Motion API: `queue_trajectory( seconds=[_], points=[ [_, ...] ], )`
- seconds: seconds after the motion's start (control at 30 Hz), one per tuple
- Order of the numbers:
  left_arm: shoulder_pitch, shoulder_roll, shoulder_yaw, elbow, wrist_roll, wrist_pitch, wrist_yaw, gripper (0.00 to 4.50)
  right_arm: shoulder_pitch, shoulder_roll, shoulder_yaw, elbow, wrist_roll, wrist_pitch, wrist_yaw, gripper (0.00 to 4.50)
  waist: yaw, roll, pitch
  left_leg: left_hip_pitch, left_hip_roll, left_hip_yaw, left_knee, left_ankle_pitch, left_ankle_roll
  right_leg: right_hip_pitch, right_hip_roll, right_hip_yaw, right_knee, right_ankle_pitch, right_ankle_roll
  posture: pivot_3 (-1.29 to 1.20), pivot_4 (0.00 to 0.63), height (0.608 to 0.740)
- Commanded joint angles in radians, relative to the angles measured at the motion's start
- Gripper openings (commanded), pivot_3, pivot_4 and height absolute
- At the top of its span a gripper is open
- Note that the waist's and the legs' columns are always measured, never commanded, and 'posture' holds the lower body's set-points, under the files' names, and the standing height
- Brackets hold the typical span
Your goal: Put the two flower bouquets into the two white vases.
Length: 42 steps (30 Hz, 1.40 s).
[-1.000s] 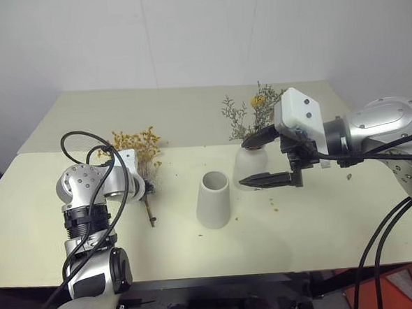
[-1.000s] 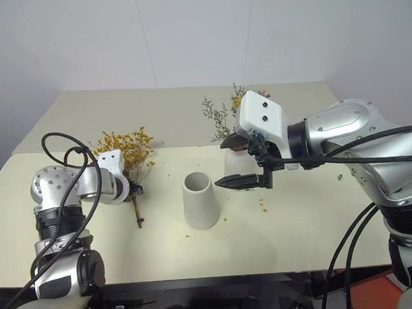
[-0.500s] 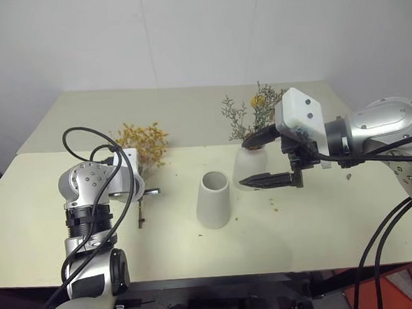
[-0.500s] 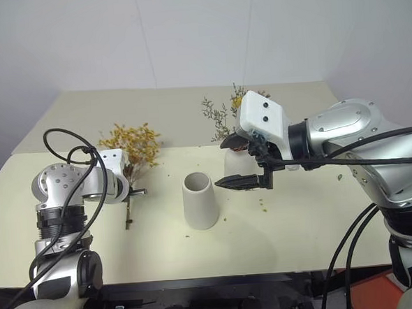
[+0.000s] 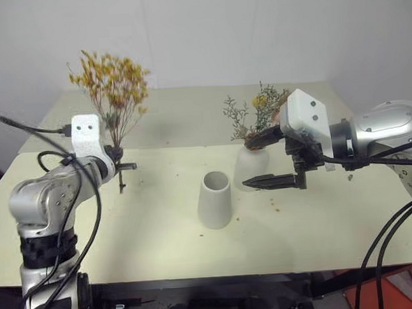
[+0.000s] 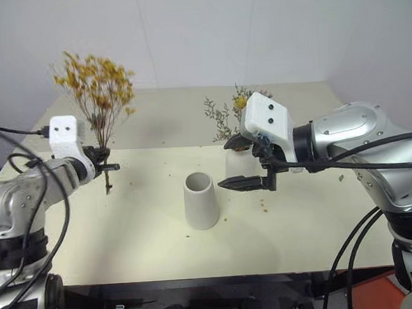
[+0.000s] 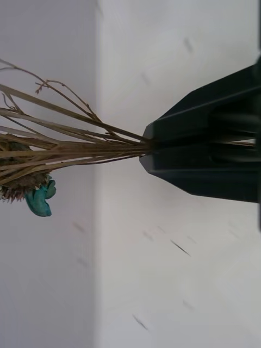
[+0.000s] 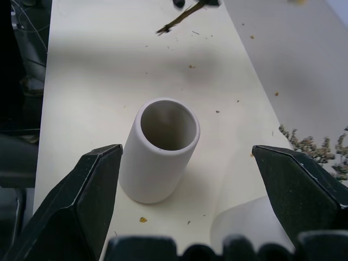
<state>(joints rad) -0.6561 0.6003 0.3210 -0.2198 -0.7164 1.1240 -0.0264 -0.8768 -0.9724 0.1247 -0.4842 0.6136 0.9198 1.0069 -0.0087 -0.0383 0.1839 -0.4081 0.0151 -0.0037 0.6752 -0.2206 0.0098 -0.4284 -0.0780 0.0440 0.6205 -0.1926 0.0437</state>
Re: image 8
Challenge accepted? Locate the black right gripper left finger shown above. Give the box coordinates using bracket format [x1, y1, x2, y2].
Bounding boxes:
[0, 144, 124, 261]

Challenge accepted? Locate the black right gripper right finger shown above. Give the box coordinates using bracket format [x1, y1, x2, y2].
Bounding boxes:
[252, 144, 348, 247]

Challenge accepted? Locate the dried bouquet with brown stems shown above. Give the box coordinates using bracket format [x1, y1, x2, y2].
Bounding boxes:
[155, 0, 210, 36]

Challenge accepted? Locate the dried pale flower bouquet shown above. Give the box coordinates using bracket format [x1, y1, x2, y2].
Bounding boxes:
[278, 123, 348, 183]

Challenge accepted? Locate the dark rounded robot body part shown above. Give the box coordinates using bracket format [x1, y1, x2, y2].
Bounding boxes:
[0, 129, 39, 189]

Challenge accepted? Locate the white cylindrical ceramic vase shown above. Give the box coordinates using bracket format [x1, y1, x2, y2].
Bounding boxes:
[118, 97, 201, 204]

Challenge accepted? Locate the thin white cable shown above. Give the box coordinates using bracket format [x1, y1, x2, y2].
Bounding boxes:
[10, 0, 51, 35]

